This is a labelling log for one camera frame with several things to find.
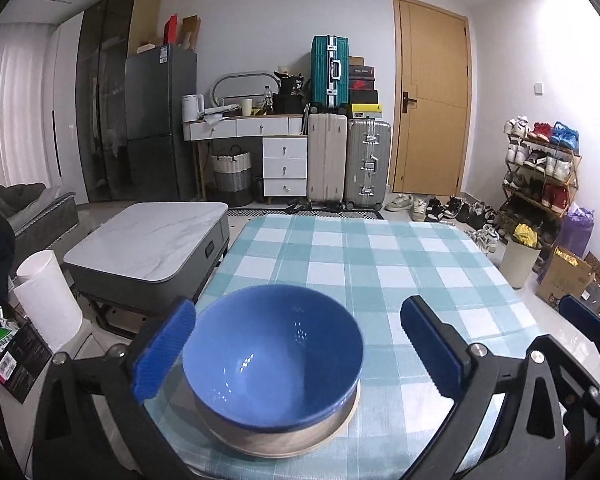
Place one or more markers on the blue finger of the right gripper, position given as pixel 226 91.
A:
pixel 581 317

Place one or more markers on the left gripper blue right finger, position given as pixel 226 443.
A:
pixel 438 345

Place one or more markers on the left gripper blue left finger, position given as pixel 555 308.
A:
pixel 164 344

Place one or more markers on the blue bowl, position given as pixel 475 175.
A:
pixel 274 358

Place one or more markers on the large cream plate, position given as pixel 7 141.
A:
pixel 282 444

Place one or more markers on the cardboard box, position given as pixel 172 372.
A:
pixel 565 275

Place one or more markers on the white trash bin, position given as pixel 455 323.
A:
pixel 521 252

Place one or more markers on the purple bag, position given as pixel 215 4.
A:
pixel 574 235

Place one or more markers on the marble top coffee table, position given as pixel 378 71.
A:
pixel 147 256

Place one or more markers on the white paper roll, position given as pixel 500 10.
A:
pixel 47 300

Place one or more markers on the wooden shoe rack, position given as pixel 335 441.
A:
pixel 541 179

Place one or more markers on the laundry basket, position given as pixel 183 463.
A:
pixel 233 176

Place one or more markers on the grey sofa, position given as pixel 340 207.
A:
pixel 33 217

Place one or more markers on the silver suitcase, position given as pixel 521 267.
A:
pixel 367 165

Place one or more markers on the white drawer dresser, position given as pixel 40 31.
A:
pixel 277 144

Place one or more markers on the beige suitcase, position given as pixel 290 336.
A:
pixel 327 153

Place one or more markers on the dark grey refrigerator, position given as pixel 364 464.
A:
pixel 160 159

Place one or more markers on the oval mirror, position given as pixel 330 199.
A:
pixel 236 87

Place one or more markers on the stacked shoe boxes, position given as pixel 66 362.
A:
pixel 363 94

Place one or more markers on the wooden door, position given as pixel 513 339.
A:
pixel 433 99

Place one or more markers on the teal suitcase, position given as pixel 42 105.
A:
pixel 330 73

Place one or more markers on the dark tall cabinet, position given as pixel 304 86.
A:
pixel 111 32

